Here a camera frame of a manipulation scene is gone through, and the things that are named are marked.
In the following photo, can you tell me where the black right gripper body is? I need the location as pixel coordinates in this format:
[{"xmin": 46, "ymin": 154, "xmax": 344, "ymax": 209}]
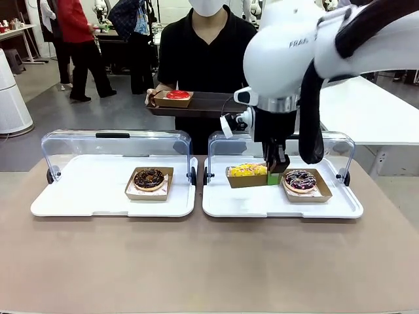
[{"xmin": 253, "ymin": 109, "xmax": 297, "ymax": 144}]

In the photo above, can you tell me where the yellow sprinkled donut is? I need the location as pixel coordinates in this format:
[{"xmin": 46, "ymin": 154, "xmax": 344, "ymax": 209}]
[{"xmin": 228, "ymin": 164, "xmax": 268, "ymax": 178}]

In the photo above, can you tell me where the yellow glazed donut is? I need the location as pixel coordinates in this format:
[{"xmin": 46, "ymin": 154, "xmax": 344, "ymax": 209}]
[{"xmin": 225, "ymin": 164, "xmax": 270, "ymax": 190}]

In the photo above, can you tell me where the dark brown serving tray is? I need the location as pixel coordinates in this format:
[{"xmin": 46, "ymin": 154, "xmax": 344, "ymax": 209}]
[{"xmin": 145, "ymin": 91, "xmax": 250, "ymax": 119}]

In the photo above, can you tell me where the red glazed donut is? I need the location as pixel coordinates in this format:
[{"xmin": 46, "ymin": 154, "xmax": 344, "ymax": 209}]
[
  {"xmin": 166, "ymin": 90, "xmax": 192, "ymax": 101},
  {"xmin": 153, "ymin": 90, "xmax": 194, "ymax": 109}
]

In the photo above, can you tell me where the purple drizzled donut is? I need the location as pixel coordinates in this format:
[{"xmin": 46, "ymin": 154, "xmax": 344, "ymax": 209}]
[{"xmin": 283, "ymin": 169, "xmax": 318, "ymax": 193}]

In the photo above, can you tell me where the paper liner under purple donut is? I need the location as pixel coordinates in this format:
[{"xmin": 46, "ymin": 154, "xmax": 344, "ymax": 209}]
[{"xmin": 283, "ymin": 179, "xmax": 324, "ymax": 199}]

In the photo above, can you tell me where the person's black shirt torso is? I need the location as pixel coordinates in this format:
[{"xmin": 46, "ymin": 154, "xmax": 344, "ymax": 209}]
[{"xmin": 157, "ymin": 4, "xmax": 260, "ymax": 155}]

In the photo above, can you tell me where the paper liner under chocolate donut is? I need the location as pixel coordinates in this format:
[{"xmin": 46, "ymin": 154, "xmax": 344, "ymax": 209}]
[{"xmin": 127, "ymin": 173, "xmax": 170, "ymax": 198}]

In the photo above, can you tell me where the chocolate sprinkled donut in tray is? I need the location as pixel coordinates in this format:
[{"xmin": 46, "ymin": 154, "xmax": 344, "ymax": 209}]
[{"xmin": 124, "ymin": 166, "xmax": 175, "ymax": 201}]

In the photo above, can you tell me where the white display tray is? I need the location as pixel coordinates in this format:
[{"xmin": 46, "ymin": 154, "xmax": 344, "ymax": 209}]
[
  {"xmin": 30, "ymin": 154, "xmax": 199, "ymax": 218},
  {"xmin": 202, "ymin": 154, "xmax": 365, "ymax": 219}
]

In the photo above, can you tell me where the white rectangular table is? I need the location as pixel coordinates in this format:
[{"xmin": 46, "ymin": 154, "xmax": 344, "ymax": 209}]
[{"xmin": 318, "ymin": 75, "xmax": 419, "ymax": 177}]

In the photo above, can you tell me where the white face mask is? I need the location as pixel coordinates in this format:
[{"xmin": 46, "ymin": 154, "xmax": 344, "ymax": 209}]
[{"xmin": 190, "ymin": 0, "xmax": 230, "ymax": 17}]

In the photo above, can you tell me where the bystander in plaid shirt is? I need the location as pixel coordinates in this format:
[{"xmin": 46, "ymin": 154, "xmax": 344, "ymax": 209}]
[{"xmin": 107, "ymin": 0, "xmax": 155, "ymax": 96}]

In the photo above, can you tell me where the bystander in red top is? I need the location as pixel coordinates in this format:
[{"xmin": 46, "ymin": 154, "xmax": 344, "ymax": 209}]
[{"xmin": 58, "ymin": 0, "xmax": 118, "ymax": 102}]

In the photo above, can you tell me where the bystander in black vest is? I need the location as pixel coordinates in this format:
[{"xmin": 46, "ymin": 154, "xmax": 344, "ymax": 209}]
[{"xmin": 37, "ymin": 0, "xmax": 72, "ymax": 90}]

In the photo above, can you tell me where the white air purifier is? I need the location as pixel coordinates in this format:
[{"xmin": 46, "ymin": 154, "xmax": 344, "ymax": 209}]
[{"xmin": 0, "ymin": 48, "xmax": 35, "ymax": 135}]

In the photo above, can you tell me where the grey plastic stool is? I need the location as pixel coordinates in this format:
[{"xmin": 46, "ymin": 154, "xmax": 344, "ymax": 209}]
[{"xmin": 4, "ymin": 48, "xmax": 27, "ymax": 75}]

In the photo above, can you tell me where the white background workbench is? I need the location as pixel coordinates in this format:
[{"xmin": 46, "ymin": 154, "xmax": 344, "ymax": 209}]
[{"xmin": 0, "ymin": 23, "xmax": 50, "ymax": 65}]

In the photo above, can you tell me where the black cable sleeve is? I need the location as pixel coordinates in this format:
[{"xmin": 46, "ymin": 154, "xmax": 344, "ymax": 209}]
[{"xmin": 298, "ymin": 0, "xmax": 391, "ymax": 166}]

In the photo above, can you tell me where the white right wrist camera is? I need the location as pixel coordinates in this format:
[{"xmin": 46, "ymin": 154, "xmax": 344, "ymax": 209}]
[{"xmin": 219, "ymin": 109, "xmax": 256, "ymax": 139}]

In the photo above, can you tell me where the clear display lid black handle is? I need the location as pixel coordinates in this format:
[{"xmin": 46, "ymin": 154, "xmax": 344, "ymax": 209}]
[
  {"xmin": 203, "ymin": 131, "xmax": 356, "ymax": 186},
  {"xmin": 41, "ymin": 130, "xmax": 197, "ymax": 186}
]

